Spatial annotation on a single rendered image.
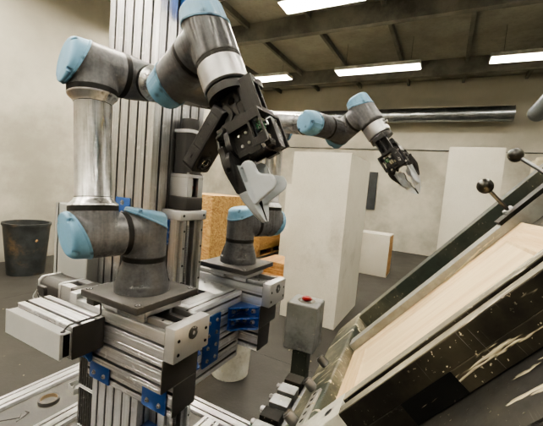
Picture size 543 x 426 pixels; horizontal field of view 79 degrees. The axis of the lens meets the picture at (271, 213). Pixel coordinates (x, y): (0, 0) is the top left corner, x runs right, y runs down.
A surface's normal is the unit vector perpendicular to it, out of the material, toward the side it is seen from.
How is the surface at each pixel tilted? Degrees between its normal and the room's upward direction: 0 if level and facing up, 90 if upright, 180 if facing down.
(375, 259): 90
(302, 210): 90
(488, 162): 90
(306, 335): 90
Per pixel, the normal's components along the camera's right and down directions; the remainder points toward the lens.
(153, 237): 0.75, 0.11
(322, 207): -0.47, 0.03
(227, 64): 0.27, -0.23
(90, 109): 0.35, -0.01
